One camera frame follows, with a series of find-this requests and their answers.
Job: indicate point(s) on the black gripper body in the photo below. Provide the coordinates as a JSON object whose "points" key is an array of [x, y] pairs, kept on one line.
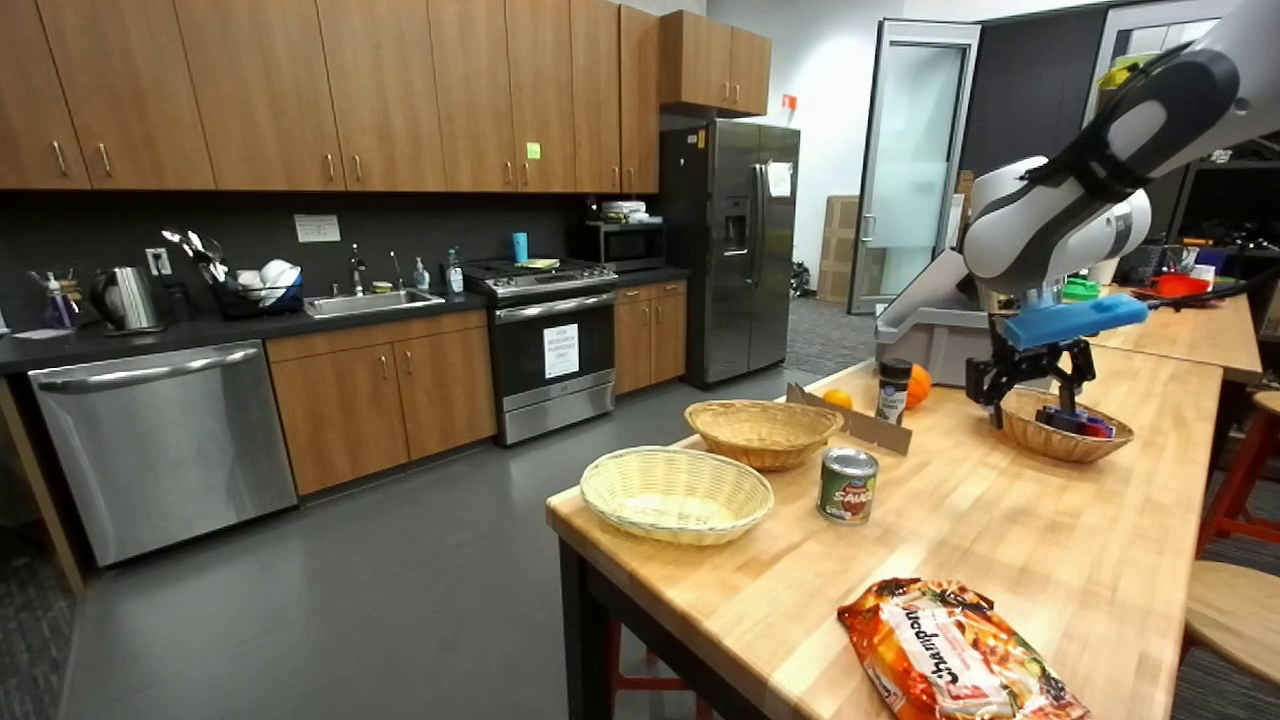
{"points": [[1035, 364]]}

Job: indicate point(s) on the blue brick toy train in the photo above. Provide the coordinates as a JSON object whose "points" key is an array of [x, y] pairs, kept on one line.
{"points": [[1082, 426]]}

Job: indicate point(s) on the brown wicker basket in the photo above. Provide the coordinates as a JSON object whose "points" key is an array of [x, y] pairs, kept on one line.
{"points": [[763, 430], [1066, 448]]}

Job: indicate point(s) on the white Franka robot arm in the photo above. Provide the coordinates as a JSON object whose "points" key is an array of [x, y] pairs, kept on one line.
{"points": [[1053, 226]]}

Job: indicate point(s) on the orange toy pumpkin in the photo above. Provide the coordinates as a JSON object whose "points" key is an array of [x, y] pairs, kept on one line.
{"points": [[922, 384]]}

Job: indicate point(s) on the cream wicker basket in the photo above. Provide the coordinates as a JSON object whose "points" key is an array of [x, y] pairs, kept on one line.
{"points": [[676, 495]]}

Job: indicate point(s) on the small green object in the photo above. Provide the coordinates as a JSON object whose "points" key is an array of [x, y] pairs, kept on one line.
{"points": [[1082, 286]]}

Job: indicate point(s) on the grey plastic bin with lid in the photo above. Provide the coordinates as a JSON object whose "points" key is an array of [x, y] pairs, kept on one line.
{"points": [[940, 334]]}

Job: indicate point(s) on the spice bottle black lid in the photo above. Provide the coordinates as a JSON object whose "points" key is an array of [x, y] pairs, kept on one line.
{"points": [[895, 393]]}

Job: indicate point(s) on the flat grey metal tool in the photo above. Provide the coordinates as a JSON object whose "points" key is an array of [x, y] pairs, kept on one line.
{"points": [[852, 423]]}

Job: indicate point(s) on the small orange fruit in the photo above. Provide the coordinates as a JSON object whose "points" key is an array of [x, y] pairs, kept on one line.
{"points": [[837, 399]]}

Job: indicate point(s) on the red bowl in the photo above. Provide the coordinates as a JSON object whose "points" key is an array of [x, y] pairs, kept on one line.
{"points": [[1184, 286]]}

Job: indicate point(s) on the tin can green label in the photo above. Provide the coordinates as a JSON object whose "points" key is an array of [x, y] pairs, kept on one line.
{"points": [[849, 490]]}

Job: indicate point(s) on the red stool with wooden seat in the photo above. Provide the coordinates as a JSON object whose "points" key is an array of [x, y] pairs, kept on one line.
{"points": [[1219, 513]]}

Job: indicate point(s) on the cardboard box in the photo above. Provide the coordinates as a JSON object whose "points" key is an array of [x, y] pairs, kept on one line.
{"points": [[837, 252]]}

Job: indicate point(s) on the orange snack bag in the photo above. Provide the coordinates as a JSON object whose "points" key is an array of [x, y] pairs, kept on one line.
{"points": [[945, 654]]}

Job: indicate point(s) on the round wooden stool seat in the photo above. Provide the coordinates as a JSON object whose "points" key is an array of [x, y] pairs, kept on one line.
{"points": [[1234, 613]]}

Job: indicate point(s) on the frosted glass door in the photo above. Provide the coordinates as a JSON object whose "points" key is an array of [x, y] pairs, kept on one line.
{"points": [[922, 106]]}

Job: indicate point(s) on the stainless steel refrigerator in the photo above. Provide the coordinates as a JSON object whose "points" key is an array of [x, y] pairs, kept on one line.
{"points": [[725, 252]]}

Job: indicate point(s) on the small white paper note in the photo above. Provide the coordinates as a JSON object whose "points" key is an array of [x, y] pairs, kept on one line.
{"points": [[777, 176]]}

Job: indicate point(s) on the narrow wooden base cabinet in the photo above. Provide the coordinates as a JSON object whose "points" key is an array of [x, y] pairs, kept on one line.
{"points": [[650, 334]]}

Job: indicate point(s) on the black microwave oven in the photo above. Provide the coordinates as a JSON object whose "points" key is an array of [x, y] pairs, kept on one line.
{"points": [[622, 243]]}

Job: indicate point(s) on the white paper sheet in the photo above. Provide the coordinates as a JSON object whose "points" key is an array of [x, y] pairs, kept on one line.
{"points": [[562, 350]]}

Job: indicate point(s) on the red metal stool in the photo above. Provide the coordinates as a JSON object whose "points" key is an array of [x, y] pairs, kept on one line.
{"points": [[652, 681]]}

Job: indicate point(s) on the wooden cabinet above refrigerator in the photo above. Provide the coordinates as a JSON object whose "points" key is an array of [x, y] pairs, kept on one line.
{"points": [[713, 60]]}

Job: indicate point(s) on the stainless steel oven range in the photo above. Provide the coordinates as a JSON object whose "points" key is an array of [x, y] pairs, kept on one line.
{"points": [[550, 345]]}

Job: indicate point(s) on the blue cup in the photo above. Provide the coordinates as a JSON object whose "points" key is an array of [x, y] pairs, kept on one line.
{"points": [[520, 244]]}

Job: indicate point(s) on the green sticky note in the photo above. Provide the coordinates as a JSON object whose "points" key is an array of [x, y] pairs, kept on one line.
{"points": [[534, 148]]}

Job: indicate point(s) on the soap dispenser bottle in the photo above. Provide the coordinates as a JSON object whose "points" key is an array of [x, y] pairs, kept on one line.
{"points": [[453, 275]]}

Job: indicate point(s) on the wooden sink base cabinet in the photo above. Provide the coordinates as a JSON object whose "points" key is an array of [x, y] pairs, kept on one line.
{"points": [[381, 402]]}

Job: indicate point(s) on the steel kitchen sink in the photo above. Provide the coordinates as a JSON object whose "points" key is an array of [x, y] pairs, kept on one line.
{"points": [[371, 302]]}

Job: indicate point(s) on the dish rack with dishes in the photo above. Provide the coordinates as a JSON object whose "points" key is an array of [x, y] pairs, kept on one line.
{"points": [[254, 286]]}

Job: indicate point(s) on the stainless steel dishwasher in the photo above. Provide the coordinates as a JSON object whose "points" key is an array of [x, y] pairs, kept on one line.
{"points": [[160, 445]]}

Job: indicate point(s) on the silver electric kettle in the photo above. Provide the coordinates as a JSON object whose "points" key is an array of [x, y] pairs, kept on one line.
{"points": [[131, 296]]}

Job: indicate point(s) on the clear utensil jar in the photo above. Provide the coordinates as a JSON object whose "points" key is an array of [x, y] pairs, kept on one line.
{"points": [[58, 302]]}

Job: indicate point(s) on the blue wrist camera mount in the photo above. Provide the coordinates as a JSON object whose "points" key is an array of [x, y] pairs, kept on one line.
{"points": [[1075, 323]]}

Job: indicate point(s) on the white wall notice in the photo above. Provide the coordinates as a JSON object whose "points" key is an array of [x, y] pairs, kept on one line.
{"points": [[319, 226]]}

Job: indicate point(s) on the wooden wall cabinet row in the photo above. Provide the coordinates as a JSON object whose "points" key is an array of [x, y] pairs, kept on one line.
{"points": [[332, 94]]}

